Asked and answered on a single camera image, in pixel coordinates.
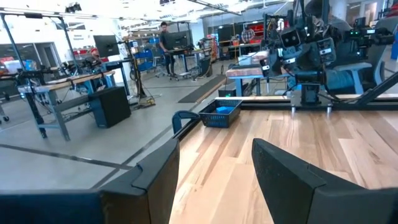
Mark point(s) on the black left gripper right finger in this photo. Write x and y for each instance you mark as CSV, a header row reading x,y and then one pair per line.
x,y
298,196

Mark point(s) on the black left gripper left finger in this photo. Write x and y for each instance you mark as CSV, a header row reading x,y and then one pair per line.
x,y
140,196

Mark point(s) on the long blue block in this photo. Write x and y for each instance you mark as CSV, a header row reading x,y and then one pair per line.
x,y
225,109

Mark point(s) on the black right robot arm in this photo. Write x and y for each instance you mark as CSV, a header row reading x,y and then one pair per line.
x,y
311,93

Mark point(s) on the grey office chair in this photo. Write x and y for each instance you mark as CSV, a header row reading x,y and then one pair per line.
x,y
354,66

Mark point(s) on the red bin shelf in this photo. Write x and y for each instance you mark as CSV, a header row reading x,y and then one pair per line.
x,y
258,29

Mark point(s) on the white plastic tub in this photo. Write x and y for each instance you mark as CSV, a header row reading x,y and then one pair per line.
x,y
245,59

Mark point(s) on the wooden workbench blue legs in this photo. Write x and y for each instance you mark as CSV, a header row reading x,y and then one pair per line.
x,y
77,77
244,72

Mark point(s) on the blue table clamp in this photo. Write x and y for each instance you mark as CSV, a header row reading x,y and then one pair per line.
x,y
178,119

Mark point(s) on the black cabinet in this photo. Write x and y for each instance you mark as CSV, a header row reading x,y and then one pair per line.
x,y
112,105

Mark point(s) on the black plastic basket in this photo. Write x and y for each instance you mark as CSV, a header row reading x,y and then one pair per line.
x,y
217,119

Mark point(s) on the black floor mat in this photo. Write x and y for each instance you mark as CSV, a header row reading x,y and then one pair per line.
x,y
202,90

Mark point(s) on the blue storage bins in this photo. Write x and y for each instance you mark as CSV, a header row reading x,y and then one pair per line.
x,y
146,57

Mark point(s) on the black monitor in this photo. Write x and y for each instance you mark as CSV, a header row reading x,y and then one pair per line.
x,y
106,46

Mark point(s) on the black aluminium table frame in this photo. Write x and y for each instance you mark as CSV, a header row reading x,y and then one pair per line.
x,y
264,105

